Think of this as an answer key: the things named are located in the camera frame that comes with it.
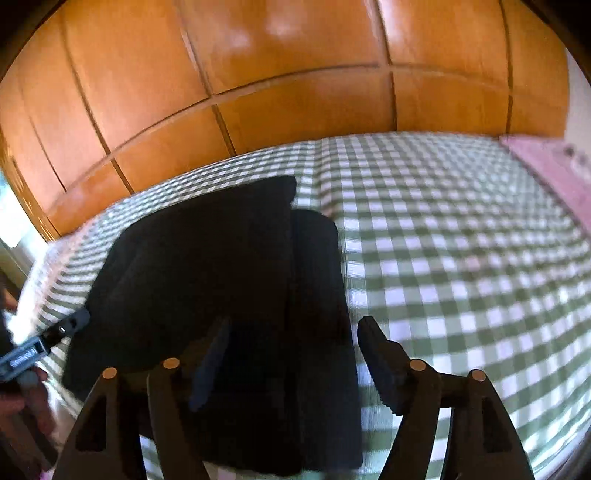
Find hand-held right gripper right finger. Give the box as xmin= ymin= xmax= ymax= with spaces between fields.
xmin=357 ymin=316 xmax=537 ymax=480

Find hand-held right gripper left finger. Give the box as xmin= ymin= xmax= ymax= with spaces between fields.
xmin=54 ymin=318 xmax=232 ymax=480

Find black pants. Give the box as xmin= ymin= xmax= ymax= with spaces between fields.
xmin=62 ymin=175 xmax=364 ymax=479

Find person's left hand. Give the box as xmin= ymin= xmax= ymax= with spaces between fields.
xmin=0 ymin=369 xmax=56 ymax=435

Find green checkered blanket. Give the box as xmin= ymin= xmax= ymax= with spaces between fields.
xmin=18 ymin=131 xmax=591 ymax=480

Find pink pillow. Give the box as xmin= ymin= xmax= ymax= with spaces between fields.
xmin=501 ymin=134 xmax=591 ymax=219

